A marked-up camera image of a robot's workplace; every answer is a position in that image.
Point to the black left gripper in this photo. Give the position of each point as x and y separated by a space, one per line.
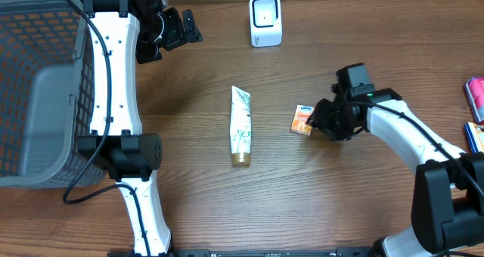
192 34

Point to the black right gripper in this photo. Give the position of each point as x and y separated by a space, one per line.
318 119

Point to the small orange white box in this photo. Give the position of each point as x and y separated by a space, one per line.
300 118

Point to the white gold-capped tube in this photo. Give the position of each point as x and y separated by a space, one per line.
240 127

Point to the beige snack packet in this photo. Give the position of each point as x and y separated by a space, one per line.
474 135

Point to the pink purple pad pack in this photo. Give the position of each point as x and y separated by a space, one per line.
473 89

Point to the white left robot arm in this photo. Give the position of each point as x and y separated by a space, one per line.
126 33

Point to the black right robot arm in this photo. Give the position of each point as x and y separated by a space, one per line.
236 178

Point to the white barcode scanner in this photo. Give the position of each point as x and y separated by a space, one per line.
265 23

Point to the grey plastic shopping basket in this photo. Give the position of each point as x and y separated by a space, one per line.
47 92

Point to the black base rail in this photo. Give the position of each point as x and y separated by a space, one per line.
339 252

